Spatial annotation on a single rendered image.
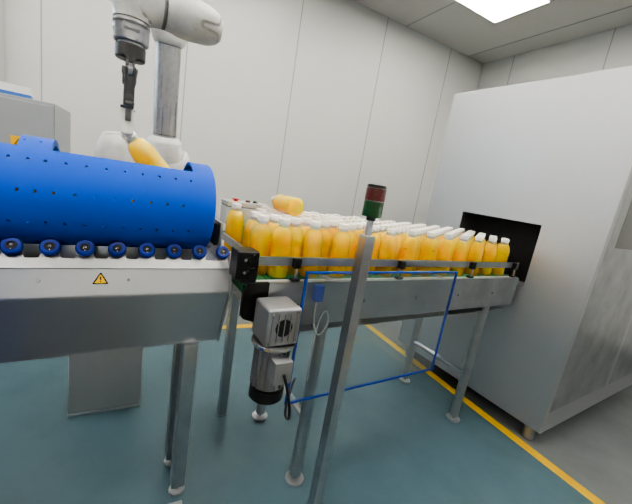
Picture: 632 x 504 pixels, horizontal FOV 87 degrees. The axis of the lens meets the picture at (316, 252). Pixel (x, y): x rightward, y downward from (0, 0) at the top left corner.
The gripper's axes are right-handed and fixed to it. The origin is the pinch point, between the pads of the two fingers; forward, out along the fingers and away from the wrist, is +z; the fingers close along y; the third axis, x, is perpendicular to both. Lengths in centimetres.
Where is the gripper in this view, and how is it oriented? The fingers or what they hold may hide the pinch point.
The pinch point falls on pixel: (127, 122)
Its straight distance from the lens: 115.9
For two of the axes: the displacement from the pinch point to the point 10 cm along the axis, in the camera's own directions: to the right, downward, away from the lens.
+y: 5.0, 2.6, -8.2
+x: 8.5, 0.3, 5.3
